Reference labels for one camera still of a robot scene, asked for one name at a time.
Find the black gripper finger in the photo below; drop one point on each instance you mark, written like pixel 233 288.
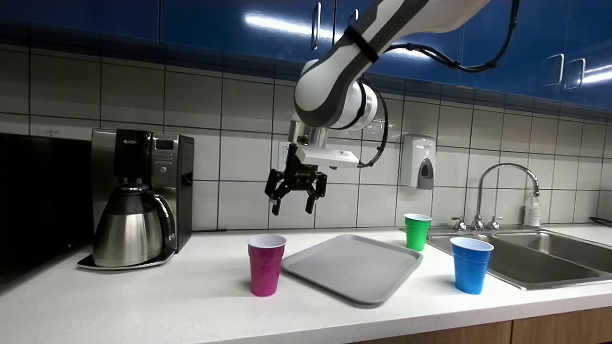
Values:
pixel 310 200
pixel 275 204

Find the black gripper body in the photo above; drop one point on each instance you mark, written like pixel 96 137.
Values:
pixel 295 176

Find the magenta plastic cup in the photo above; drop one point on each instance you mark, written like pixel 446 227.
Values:
pixel 264 254

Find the green plastic cup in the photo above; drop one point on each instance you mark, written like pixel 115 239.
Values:
pixel 415 229

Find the blue plastic cup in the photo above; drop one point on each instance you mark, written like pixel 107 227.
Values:
pixel 470 258

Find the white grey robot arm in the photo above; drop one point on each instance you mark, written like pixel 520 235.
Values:
pixel 333 95

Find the grey plastic tray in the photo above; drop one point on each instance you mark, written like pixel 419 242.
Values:
pixel 354 267

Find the steel coffee carafe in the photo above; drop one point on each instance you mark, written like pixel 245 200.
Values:
pixel 136 229

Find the black coffee maker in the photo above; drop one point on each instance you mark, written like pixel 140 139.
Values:
pixel 170 174

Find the clear soap bottle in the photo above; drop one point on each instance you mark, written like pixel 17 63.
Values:
pixel 532 216

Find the stainless steel double sink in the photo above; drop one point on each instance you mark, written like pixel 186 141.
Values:
pixel 536 258

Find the black microwave oven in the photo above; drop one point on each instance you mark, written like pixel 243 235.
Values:
pixel 44 200

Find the blue upper cabinets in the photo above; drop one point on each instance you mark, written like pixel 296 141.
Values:
pixel 541 51

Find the wooden lower cabinet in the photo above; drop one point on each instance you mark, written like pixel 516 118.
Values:
pixel 572 327

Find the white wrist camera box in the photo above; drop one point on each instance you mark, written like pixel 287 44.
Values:
pixel 327 156

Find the white wall soap dispenser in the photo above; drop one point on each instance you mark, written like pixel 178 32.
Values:
pixel 417 160

